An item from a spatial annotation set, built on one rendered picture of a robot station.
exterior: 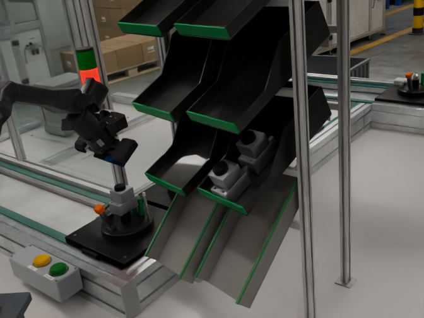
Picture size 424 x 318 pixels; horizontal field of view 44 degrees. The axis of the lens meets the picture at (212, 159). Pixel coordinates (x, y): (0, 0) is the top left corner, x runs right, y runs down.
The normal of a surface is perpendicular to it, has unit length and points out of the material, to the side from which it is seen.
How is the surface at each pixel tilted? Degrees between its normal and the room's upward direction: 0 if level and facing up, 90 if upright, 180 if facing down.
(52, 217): 0
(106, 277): 0
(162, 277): 90
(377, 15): 90
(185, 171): 25
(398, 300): 0
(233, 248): 45
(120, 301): 90
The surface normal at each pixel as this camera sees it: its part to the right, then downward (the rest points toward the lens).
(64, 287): 0.77, 0.18
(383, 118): -0.63, 0.38
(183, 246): -0.61, -0.40
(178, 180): -0.42, -0.68
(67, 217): -0.11, -0.91
